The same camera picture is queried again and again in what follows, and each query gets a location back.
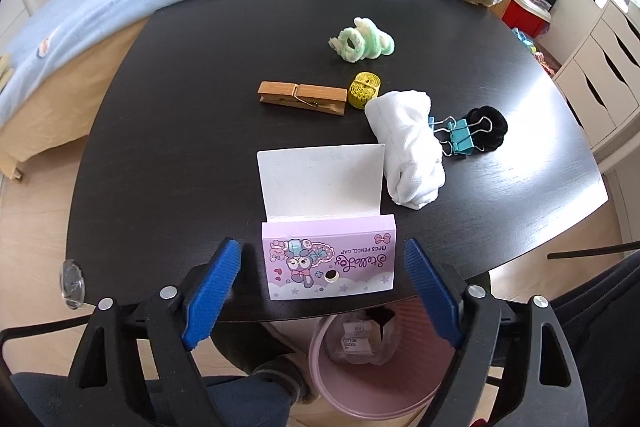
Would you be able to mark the person's left leg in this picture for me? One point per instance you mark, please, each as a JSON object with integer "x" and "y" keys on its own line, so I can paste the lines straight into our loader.
{"x": 240, "y": 402}

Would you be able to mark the yellow tape measure roll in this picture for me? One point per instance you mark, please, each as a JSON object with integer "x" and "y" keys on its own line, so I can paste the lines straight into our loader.
{"x": 365, "y": 89}

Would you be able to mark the pink waste bin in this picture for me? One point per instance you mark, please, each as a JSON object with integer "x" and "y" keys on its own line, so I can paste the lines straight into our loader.
{"x": 325, "y": 382}

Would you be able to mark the black chair armrest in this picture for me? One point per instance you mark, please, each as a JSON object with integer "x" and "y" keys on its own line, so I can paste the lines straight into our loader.
{"x": 45, "y": 332}
{"x": 590, "y": 252}

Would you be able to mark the dark grey fleece cloth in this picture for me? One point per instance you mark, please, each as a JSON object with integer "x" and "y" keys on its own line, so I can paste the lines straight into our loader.
{"x": 600, "y": 332}

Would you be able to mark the black scrunchie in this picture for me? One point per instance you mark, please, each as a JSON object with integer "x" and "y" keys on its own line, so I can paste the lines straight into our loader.
{"x": 495, "y": 127}

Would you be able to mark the red storage box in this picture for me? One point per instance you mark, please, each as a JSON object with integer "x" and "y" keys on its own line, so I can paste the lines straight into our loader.
{"x": 520, "y": 14}

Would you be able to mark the black wooden table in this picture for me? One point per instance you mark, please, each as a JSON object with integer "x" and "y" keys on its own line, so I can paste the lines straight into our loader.
{"x": 200, "y": 157}

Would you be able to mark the white drawer cabinet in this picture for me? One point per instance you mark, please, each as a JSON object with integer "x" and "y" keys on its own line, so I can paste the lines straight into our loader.
{"x": 600, "y": 72}

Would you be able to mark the dark grey slipper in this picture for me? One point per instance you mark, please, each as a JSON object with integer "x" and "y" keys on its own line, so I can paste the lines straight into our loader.
{"x": 280, "y": 374}

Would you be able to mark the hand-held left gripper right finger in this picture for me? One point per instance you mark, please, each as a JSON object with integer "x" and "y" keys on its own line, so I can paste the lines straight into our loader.
{"x": 431, "y": 292}

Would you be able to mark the pink cartoon print box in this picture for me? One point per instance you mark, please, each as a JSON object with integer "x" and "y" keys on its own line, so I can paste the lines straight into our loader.
{"x": 325, "y": 257}

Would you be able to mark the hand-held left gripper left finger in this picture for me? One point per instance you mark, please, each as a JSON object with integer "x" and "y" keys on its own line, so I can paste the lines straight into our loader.
{"x": 212, "y": 292}

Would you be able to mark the white cloth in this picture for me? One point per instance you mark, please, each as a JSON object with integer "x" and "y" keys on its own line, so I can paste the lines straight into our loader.
{"x": 407, "y": 147}

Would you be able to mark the clear suction hook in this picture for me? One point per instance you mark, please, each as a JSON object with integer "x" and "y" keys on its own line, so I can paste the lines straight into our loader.
{"x": 72, "y": 279}

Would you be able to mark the wooden clothespin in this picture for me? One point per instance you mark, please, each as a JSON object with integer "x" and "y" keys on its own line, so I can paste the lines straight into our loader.
{"x": 280, "y": 93}

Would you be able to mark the light blue toy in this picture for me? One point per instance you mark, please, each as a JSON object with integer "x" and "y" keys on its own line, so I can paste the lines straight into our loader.
{"x": 522, "y": 38}

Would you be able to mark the teal binder clip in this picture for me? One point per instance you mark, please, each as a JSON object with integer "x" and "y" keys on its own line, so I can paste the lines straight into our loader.
{"x": 459, "y": 136}
{"x": 432, "y": 123}

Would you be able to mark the clear plastic package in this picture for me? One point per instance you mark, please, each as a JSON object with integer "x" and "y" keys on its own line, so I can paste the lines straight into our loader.
{"x": 360, "y": 342}

